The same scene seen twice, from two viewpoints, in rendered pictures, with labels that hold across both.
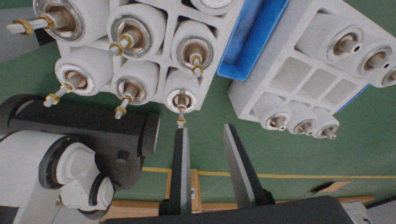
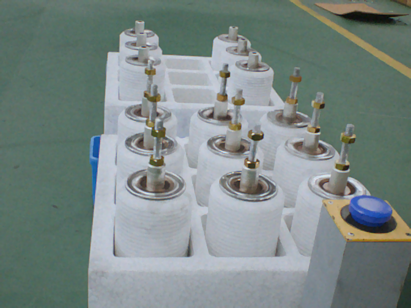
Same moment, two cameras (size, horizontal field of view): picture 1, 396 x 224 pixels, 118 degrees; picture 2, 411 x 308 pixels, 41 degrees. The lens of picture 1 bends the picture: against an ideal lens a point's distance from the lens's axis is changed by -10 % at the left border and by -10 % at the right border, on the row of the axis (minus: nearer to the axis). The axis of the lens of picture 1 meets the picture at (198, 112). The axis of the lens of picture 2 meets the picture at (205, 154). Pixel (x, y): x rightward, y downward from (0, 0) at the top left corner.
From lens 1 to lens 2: 0.80 m
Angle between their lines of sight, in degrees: 51
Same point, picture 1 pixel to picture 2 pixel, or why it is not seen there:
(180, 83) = (264, 124)
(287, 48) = (168, 105)
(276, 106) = (235, 77)
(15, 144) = not seen: outside the picture
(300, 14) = not seen: hidden behind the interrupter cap
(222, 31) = (185, 140)
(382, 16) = (78, 106)
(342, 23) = (129, 68)
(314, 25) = (136, 94)
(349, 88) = (172, 64)
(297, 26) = not seen: hidden behind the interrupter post
